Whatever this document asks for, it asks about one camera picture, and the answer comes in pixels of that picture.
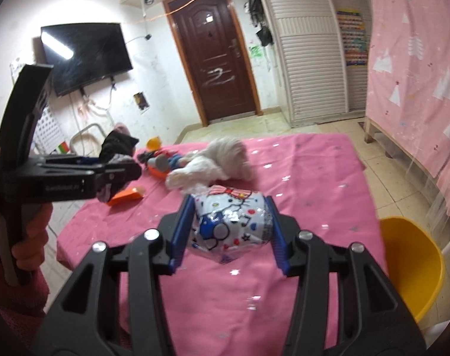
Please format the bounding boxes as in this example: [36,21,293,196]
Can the black wall television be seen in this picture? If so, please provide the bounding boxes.
[40,22,134,97]

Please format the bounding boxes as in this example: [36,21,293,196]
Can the orange plastic bowl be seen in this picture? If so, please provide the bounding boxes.
[147,165,171,181]

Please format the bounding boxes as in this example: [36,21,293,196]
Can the dark sock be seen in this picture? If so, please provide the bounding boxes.
[97,124,140,204]

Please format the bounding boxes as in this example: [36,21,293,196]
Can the white plush toy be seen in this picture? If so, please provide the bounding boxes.
[165,136,254,190]

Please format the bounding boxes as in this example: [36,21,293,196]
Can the cartoon print plastic packet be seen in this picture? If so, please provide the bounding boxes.
[188,185,275,265]

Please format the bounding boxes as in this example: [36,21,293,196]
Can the black hanging bags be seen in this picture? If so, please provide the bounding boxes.
[246,0,274,47]

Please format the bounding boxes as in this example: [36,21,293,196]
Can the white louvered wardrobe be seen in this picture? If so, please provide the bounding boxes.
[255,0,371,127]

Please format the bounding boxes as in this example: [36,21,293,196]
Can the brown wooden door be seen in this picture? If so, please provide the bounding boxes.
[162,0,263,127]

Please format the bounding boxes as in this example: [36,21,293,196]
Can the person's left forearm red sleeve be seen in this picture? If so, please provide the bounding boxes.
[0,245,51,321]

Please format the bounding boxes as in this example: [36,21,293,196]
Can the wooden bed frame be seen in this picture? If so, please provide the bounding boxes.
[363,117,445,179]

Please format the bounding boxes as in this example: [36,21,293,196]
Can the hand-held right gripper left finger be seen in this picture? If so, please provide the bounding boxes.
[30,194,196,356]

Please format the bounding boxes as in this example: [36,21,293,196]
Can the pink printed curtain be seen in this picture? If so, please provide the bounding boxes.
[365,0,450,231]

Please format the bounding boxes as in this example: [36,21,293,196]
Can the red and blue doll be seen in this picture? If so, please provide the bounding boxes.
[138,148,186,173]

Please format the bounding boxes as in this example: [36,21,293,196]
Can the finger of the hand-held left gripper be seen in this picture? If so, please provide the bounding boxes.
[95,162,143,196]
[43,156,104,166]

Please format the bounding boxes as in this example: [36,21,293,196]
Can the person's left hand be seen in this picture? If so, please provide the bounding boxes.
[0,198,54,273]

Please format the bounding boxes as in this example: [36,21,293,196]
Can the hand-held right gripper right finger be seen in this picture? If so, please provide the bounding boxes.
[263,195,429,356]

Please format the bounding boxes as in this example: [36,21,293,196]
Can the colourful grid wall poster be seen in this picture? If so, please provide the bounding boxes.
[336,7,368,68]

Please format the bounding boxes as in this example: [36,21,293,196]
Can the yellow plastic bin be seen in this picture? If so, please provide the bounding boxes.
[379,216,446,324]

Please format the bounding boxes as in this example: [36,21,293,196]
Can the grey metal tube frame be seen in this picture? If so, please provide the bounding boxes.
[68,123,108,156]

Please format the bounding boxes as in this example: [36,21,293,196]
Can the orange cardboard box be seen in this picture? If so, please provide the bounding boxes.
[107,186,146,207]

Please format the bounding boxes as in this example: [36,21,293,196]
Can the white perforated board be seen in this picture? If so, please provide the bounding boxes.
[31,100,69,155]

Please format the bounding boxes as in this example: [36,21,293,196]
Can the dark wall picture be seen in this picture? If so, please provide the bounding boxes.
[133,91,152,112]

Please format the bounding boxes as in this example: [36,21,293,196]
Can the pink star tablecloth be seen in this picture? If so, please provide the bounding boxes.
[56,131,388,356]

